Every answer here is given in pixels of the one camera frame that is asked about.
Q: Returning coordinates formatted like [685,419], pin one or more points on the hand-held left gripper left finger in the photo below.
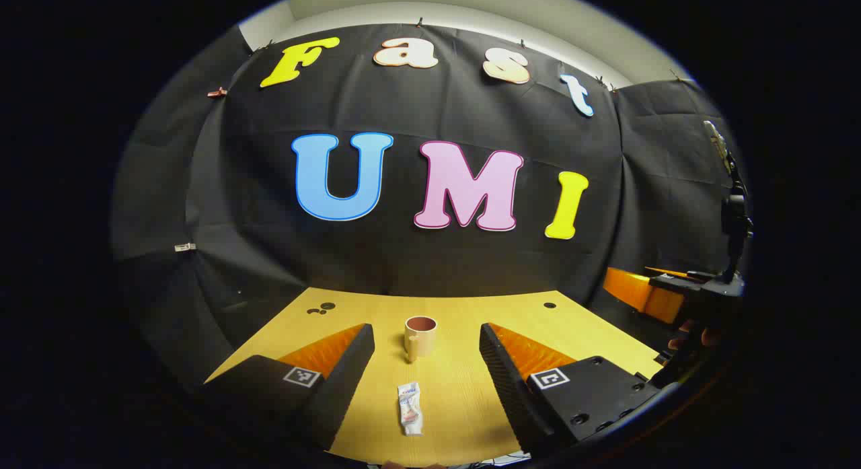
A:
[343,381]

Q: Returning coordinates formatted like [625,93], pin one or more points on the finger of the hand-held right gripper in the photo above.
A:
[639,294]

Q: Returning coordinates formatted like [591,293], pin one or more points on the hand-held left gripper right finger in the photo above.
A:
[511,388]

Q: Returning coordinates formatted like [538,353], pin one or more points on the white toothpaste tube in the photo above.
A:
[409,408]

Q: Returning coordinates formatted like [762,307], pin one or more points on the beige cup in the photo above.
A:
[424,341]

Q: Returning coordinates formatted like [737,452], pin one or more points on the wooden desktop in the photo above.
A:
[457,388]

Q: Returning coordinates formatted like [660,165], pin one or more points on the black backdrop cloth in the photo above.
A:
[403,260]

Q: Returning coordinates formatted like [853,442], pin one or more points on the red cloth clip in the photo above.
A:
[216,92]

